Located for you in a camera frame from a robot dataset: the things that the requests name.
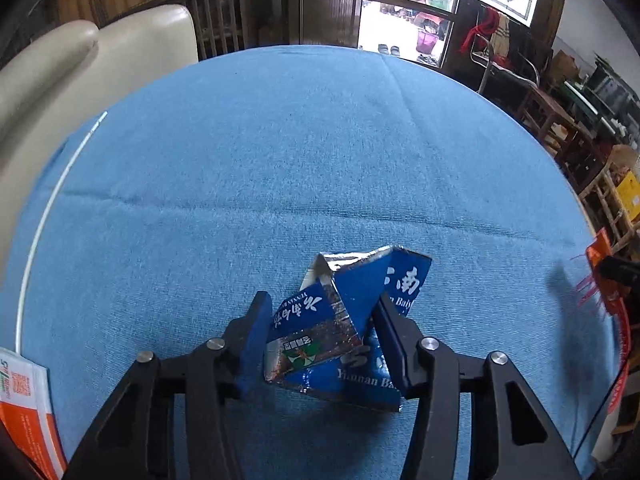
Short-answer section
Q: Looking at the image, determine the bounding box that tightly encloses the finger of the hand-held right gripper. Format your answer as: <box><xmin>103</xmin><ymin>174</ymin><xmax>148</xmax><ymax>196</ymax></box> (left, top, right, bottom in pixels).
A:
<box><xmin>599</xmin><ymin>256</ymin><xmax>640</xmax><ymax>311</ymax></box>

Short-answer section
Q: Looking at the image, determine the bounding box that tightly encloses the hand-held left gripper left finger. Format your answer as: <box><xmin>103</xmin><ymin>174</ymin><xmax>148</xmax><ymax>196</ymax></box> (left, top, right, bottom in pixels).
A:
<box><xmin>62</xmin><ymin>290</ymin><xmax>273</xmax><ymax>480</ymax></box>

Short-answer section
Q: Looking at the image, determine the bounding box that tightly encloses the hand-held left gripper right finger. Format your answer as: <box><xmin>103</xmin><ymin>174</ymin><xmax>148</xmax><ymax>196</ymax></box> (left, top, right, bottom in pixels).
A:
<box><xmin>372</xmin><ymin>294</ymin><xmax>583</xmax><ymax>480</ymax></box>

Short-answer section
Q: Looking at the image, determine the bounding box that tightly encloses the orange wrapper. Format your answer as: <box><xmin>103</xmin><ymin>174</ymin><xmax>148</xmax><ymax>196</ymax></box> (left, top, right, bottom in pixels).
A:
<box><xmin>585</xmin><ymin>228</ymin><xmax>623</xmax><ymax>317</ymax></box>

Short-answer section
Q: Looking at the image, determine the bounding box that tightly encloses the crushed blue carton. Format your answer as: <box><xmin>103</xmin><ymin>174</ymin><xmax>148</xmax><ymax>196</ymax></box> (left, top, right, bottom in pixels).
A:
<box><xmin>263</xmin><ymin>245</ymin><xmax>433</xmax><ymax>413</ymax></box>

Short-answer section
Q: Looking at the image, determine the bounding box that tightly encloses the yellow crate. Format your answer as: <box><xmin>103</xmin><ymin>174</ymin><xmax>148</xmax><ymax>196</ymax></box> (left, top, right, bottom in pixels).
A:
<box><xmin>615</xmin><ymin>170</ymin><xmax>640</xmax><ymax>222</ymax></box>

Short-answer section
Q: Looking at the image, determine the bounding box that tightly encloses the wooden chair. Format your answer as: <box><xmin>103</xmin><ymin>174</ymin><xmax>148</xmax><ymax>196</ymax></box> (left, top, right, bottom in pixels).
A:
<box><xmin>515</xmin><ymin>85</ymin><xmax>578</xmax><ymax>148</ymax></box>

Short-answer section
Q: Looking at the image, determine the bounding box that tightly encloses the blue tablecloth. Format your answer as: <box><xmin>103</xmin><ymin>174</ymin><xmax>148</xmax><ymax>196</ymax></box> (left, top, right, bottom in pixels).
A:
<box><xmin>12</xmin><ymin>45</ymin><xmax>623</xmax><ymax>480</ymax></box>

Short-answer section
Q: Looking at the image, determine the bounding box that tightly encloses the orange and white box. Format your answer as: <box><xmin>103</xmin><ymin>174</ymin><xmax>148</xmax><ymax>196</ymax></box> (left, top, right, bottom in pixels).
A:
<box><xmin>0</xmin><ymin>347</ymin><xmax>68</xmax><ymax>480</ymax></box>

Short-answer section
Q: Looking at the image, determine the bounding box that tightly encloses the red hanging cloth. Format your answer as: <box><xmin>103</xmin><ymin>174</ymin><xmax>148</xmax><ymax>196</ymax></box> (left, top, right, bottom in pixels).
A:
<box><xmin>460</xmin><ymin>7</ymin><xmax>501</xmax><ymax>54</ymax></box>

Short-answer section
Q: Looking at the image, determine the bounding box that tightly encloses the cream leather sofa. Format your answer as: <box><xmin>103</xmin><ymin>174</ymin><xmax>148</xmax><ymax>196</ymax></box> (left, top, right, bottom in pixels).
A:
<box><xmin>0</xmin><ymin>4</ymin><xmax>198</xmax><ymax>271</ymax></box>

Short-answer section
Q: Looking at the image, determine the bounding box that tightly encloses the wooden slatted furniture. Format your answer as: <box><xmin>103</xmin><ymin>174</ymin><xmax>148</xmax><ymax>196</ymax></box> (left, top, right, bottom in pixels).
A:
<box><xmin>190</xmin><ymin>0</ymin><xmax>282</xmax><ymax>61</ymax></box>

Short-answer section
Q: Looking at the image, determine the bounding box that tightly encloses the dark wooden door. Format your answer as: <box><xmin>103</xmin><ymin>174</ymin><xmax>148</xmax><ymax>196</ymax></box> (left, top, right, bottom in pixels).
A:
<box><xmin>287</xmin><ymin>0</ymin><xmax>366</xmax><ymax>51</ymax></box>

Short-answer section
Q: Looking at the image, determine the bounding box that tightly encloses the metal frame chair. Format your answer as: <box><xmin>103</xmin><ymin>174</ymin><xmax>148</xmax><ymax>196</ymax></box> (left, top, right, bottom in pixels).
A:
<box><xmin>470</xmin><ymin>30</ymin><xmax>541</xmax><ymax>93</ymax></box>

